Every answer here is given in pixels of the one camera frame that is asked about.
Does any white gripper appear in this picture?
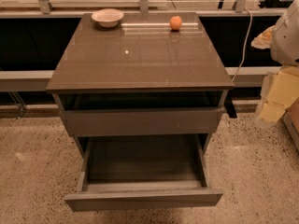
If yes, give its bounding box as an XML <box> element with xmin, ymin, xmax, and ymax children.
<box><xmin>254</xmin><ymin>66</ymin><xmax>299</xmax><ymax>129</ymax></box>

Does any grey drawer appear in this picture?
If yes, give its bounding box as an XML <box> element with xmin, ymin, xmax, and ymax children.
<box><xmin>55</xmin><ymin>91</ymin><xmax>226</xmax><ymax>137</ymax></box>
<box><xmin>64</xmin><ymin>134</ymin><xmax>222</xmax><ymax>212</ymax></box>

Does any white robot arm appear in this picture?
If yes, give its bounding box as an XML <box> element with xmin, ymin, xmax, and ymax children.
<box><xmin>251</xmin><ymin>0</ymin><xmax>299</xmax><ymax>129</ymax></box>

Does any grey top drawer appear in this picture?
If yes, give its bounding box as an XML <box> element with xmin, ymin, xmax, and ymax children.
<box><xmin>55</xmin><ymin>91</ymin><xmax>226</xmax><ymax>137</ymax></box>

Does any grey drawer cabinet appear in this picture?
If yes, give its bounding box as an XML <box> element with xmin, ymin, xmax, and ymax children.
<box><xmin>47</xmin><ymin>13</ymin><xmax>234</xmax><ymax>151</ymax></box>

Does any orange fruit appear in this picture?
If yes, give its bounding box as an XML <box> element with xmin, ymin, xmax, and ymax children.
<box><xmin>170</xmin><ymin>16</ymin><xmax>182</xmax><ymax>31</ymax></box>

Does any white ceramic bowl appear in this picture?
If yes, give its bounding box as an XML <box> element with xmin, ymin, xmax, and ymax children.
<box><xmin>92</xmin><ymin>8</ymin><xmax>124</xmax><ymax>28</ymax></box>

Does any grey metal railing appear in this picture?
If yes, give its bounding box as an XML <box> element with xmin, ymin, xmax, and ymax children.
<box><xmin>0</xmin><ymin>66</ymin><xmax>279</xmax><ymax>92</ymax></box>

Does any white cable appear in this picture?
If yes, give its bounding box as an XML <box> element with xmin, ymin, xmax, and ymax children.
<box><xmin>231</xmin><ymin>7</ymin><xmax>254</xmax><ymax>82</ymax></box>

